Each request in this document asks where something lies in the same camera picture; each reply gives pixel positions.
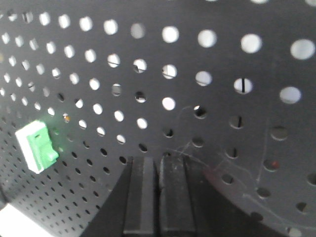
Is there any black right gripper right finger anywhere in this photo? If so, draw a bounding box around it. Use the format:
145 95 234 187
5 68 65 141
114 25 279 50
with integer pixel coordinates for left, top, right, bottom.
159 156 196 235

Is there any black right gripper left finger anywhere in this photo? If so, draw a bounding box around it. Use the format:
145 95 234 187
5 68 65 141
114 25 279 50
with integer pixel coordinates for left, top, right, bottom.
123 157 155 235

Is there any black perforated pegboard panel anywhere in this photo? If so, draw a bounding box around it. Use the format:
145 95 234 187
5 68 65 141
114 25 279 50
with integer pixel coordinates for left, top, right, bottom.
0 0 316 237

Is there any green white toggle switch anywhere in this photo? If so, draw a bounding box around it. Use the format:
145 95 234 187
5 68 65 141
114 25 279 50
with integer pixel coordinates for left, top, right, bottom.
15 120 59 174

